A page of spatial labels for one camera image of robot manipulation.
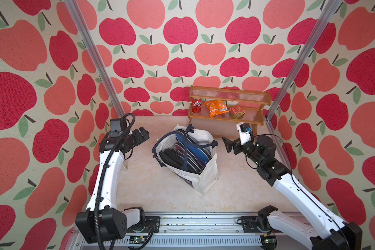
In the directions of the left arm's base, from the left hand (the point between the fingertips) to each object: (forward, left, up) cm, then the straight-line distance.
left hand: (142, 138), depth 77 cm
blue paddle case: (-5, -30, -5) cm, 31 cm away
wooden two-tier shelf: (+32, -72, -15) cm, 81 cm away
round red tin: (+26, -54, -5) cm, 60 cm away
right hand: (-2, -45, +4) cm, 45 cm away
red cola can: (+27, -28, -1) cm, 39 cm away
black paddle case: (-5, -14, -11) cm, 19 cm away
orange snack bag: (+29, -42, -4) cm, 51 cm away
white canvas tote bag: (-5, -24, -7) cm, 25 cm away
